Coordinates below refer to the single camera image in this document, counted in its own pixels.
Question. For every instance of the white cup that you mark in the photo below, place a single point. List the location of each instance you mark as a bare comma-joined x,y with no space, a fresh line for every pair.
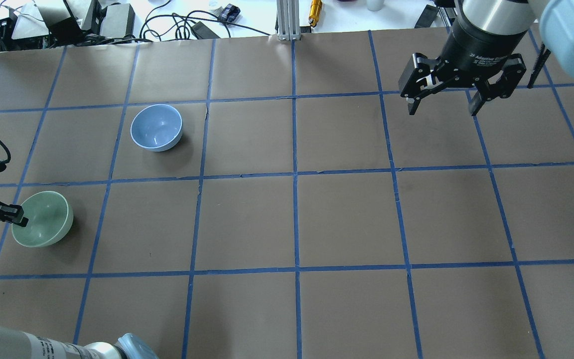
374,5

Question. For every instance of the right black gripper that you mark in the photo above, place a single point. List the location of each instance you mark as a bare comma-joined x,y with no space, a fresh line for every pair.
476,46

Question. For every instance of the black power adapter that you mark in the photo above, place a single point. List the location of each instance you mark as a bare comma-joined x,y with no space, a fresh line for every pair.
201,31

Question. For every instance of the black electronics pile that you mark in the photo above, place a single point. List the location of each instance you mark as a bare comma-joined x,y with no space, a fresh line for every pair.
38,24

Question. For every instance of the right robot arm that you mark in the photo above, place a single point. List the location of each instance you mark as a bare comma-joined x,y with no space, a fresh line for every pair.
554,17

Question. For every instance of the metallic cylinder tool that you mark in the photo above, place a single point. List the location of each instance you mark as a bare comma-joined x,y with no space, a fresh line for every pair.
314,12

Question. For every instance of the green bowl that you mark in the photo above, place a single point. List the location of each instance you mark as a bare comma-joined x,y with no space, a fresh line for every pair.
50,217

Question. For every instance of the aluminium frame post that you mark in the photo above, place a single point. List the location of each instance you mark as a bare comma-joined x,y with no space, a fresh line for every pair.
288,19

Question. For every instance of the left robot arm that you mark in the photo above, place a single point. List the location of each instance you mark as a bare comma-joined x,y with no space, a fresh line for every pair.
16,344

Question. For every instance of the blue bowl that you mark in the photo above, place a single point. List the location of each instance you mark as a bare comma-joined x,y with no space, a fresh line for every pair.
157,128

